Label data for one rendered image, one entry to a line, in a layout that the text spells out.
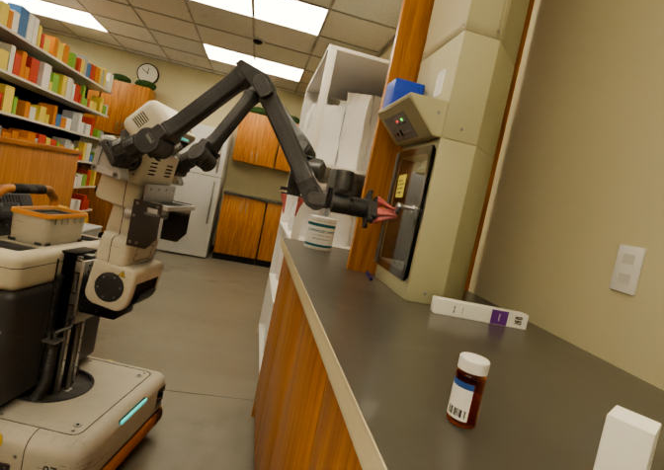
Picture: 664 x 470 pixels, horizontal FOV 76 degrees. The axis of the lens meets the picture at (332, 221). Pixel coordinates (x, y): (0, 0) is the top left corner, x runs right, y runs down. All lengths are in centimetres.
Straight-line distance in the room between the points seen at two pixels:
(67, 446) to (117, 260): 59
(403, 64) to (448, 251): 72
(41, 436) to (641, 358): 167
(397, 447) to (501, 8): 119
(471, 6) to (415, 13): 39
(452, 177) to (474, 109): 20
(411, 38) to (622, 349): 116
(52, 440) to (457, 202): 143
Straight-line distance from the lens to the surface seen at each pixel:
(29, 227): 181
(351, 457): 67
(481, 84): 132
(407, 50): 166
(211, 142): 182
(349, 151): 248
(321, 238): 191
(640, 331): 121
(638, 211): 126
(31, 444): 173
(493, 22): 138
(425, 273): 125
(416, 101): 123
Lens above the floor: 118
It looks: 3 degrees down
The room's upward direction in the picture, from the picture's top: 12 degrees clockwise
